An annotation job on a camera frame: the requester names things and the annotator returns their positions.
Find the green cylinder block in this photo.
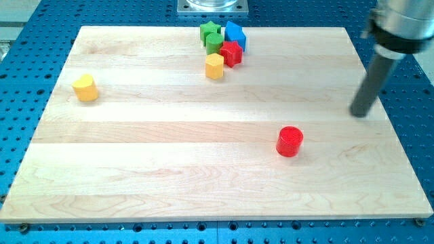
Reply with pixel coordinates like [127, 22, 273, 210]
[205, 33, 224, 55]

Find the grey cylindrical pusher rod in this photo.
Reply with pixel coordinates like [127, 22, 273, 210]
[349, 54, 399, 118]

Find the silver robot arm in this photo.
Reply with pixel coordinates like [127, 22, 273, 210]
[361, 0, 433, 60]

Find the red cylinder block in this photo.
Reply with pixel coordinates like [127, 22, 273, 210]
[275, 126, 304, 157]

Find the blue perforated table plate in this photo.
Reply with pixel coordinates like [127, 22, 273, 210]
[1, 1, 433, 243]

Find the red star block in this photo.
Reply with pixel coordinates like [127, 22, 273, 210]
[219, 41, 243, 68]

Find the yellow heart block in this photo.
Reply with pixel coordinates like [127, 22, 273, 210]
[72, 74, 98, 102]

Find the yellow hexagon block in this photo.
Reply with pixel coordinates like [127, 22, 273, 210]
[205, 53, 224, 79]

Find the blue pentagon block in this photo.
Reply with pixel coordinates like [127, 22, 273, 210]
[224, 21, 247, 51]

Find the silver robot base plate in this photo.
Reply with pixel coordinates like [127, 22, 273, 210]
[176, 0, 249, 16]

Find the green star block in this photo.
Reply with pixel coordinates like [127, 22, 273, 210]
[199, 21, 221, 46]

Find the light wooden board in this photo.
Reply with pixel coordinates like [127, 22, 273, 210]
[1, 26, 433, 223]

